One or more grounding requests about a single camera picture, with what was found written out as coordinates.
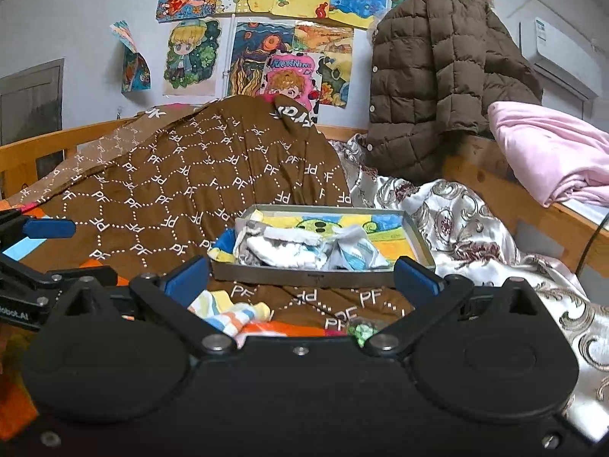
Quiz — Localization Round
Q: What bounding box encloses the pink folded blanket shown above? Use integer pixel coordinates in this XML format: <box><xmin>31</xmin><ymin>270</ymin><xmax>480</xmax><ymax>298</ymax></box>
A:
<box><xmin>488</xmin><ymin>101</ymin><xmax>608</xmax><ymax>208</ymax></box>

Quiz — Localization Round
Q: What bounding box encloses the blue orange swirl painting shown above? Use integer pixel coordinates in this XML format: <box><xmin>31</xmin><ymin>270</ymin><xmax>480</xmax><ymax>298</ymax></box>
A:
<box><xmin>227</xmin><ymin>22</ymin><xmax>294</xmax><ymax>96</ymax></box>

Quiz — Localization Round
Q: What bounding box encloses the wooden bed frame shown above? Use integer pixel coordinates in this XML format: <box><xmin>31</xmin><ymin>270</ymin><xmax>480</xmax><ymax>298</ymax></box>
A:
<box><xmin>1</xmin><ymin>119</ymin><xmax>608</xmax><ymax>278</ymax></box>

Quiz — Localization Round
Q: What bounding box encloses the white blue printed cloth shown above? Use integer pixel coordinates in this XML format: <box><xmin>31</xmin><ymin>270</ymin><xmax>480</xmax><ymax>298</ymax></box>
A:
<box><xmin>233</xmin><ymin>220</ymin><xmax>327</xmax><ymax>270</ymax></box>

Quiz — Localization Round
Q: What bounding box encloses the white air conditioner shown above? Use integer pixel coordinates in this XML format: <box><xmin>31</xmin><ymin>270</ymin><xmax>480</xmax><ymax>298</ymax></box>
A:
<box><xmin>519</xmin><ymin>18</ymin><xmax>603</xmax><ymax>101</ymax></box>

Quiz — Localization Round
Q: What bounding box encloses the green bead bag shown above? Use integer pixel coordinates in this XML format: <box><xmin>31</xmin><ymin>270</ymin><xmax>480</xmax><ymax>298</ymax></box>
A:
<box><xmin>346</xmin><ymin>318</ymin><xmax>381</xmax><ymax>348</ymax></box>

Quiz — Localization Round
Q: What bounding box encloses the brown quilted puffer jacket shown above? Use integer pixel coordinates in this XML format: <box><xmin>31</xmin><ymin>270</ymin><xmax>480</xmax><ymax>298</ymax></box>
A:
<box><xmin>364</xmin><ymin>0</ymin><xmax>543</xmax><ymax>184</ymax></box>

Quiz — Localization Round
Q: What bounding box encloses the yellow monster painting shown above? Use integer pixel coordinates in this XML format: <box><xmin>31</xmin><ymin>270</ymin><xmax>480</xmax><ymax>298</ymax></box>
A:
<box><xmin>292</xmin><ymin>23</ymin><xmax>354</xmax><ymax>109</ymax></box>

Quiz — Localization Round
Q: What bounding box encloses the pink comic girl poster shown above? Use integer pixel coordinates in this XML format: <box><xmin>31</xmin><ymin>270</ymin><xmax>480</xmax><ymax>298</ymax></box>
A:
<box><xmin>258</xmin><ymin>52</ymin><xmax>324</xmax><ymax>121</ymax></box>

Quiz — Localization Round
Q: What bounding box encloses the white floral satin sheet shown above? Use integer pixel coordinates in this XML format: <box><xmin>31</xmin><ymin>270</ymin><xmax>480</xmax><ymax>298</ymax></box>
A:
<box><xmin>332</xmin><ymin>135</ymin><xmax>608</xmax><ymax>441</ymax></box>

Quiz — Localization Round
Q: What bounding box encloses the orange patterned mat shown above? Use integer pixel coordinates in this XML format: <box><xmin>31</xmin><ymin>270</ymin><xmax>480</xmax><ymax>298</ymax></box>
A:
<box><xmin>1</xmin><ymin>206</ymin><xmax>327</xmax><ymax>439</ymax></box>

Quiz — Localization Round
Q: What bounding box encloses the curled paper drawing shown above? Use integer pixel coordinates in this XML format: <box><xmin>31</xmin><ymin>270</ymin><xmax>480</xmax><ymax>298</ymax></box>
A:
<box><xmin>109</xmin><ymin>21</ymin><xmax>151</xmax><ymax>93</ymax></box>

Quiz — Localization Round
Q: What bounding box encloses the blond boy drawing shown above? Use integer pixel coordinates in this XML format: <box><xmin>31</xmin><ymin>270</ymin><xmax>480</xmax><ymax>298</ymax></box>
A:
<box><xmin>163</xmin><ymin>19</ymin><xmax>222</xmax><ymax>97</ymax></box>

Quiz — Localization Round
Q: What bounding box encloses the grey tray with painting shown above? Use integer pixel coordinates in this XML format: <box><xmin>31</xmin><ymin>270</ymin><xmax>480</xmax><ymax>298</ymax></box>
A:
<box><xmin>209</xmin><ymin>204</ymin><xmax>435</xmax><ymax>289</ymax></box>

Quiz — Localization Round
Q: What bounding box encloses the brown PF patterned quilt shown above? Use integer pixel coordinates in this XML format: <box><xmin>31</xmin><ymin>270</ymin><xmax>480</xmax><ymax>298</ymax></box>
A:
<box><xmin>0</xmin><ymin>94</ymin><xmax>415</xmax><ymax>339</ymax></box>

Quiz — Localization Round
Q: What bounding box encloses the striped colourful sock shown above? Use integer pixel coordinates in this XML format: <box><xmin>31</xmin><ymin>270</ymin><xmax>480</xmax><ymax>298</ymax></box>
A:
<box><xmin>188</xmin><ymin>290</ymin><xmax>271</xmax><ymax>337</ymax></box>

